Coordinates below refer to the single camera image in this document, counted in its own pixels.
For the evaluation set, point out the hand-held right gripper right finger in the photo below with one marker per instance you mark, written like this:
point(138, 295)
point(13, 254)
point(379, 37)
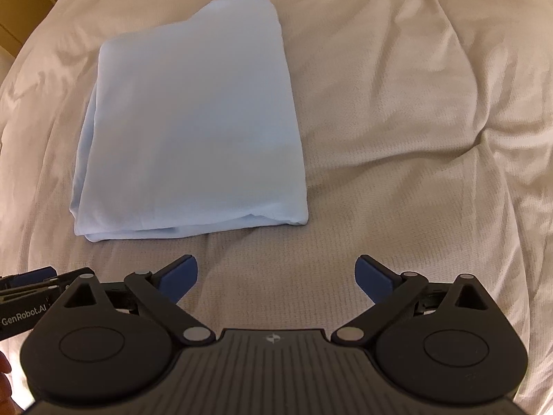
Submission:
point(374, 280)

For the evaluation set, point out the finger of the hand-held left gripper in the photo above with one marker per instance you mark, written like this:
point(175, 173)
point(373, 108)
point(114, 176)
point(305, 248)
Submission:
point(41, 273)
point(65, 280)

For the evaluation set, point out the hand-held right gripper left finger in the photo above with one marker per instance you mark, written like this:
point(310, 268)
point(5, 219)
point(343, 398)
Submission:
point(179, 280)

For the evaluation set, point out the light blue t-shirt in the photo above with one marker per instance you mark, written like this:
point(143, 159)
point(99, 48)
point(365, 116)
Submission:
point(190, 129)

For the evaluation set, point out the person's left hand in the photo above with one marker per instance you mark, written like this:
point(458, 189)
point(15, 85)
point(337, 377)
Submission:
point(4, 380)

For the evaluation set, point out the light grey bedspread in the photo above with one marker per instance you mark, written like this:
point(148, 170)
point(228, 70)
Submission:
point(389, 138)

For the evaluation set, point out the wooden cabinet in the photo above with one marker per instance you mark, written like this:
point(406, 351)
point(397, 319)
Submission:
point(21, 0)

